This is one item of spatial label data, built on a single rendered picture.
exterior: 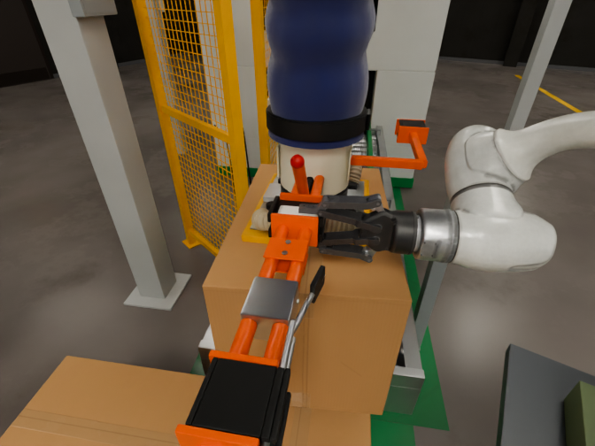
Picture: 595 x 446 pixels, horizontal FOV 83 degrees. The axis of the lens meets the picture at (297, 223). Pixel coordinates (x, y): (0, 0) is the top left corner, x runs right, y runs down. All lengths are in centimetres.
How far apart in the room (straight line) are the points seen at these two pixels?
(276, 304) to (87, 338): 186
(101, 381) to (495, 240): 115
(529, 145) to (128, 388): 119
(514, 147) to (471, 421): 141
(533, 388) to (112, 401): 114
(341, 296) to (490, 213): 29
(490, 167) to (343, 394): 59
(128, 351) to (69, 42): 143
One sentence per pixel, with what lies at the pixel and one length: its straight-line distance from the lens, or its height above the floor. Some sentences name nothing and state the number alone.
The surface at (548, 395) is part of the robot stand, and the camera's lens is 108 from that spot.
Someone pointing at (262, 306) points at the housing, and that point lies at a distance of 43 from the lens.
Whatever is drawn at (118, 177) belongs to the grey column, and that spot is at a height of 82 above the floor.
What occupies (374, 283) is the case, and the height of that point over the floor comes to 107.
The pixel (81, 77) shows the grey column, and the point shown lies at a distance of 170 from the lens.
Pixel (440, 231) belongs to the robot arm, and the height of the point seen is 123.
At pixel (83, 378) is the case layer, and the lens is 134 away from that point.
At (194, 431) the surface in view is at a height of 123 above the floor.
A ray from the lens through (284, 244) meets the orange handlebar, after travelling 53.
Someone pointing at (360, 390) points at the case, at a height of 77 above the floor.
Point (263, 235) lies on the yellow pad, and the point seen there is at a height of 109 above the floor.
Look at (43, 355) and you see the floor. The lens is 228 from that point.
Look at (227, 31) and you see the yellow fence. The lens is 146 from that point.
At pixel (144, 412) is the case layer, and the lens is 120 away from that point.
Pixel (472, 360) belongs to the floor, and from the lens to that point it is 205.
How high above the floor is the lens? 154
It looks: 34 degrees down
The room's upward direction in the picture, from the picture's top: straight up
